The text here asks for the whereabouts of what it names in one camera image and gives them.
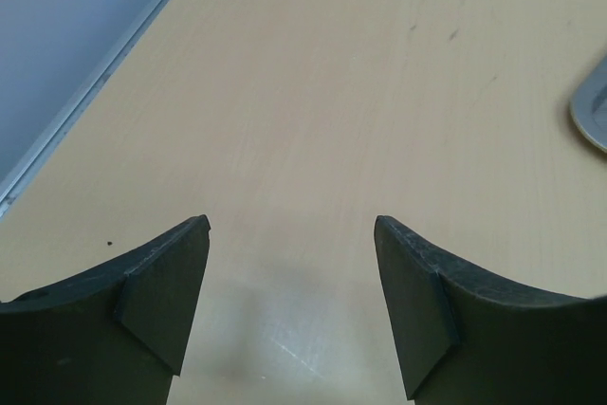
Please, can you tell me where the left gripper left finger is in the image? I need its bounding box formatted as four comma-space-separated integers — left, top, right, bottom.
1, 215, 211, 404

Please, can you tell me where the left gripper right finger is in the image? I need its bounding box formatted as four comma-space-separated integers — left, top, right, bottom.
374, 215, 606, 404

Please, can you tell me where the silver metal tray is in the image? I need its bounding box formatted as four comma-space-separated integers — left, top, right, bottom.
569, 57, 606, 153

